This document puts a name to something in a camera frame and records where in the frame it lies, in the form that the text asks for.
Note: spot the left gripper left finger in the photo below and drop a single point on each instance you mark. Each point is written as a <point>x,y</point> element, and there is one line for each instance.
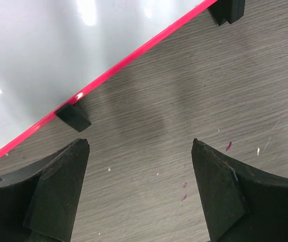
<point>39,202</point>

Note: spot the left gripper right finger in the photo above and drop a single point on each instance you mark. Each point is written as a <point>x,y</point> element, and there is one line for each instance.
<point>240,202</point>

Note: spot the pink framed whiteboard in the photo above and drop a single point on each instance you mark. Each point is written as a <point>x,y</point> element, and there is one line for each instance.
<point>56,52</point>

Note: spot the left black whiteboard stand foot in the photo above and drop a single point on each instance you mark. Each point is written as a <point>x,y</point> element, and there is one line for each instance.
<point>74,115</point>

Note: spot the black whiteboard stand foot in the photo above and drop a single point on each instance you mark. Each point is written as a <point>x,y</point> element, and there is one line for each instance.
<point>223,11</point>
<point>74,115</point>

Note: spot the right black whiteboard stand foot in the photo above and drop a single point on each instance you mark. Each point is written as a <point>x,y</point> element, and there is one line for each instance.
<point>223,11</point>

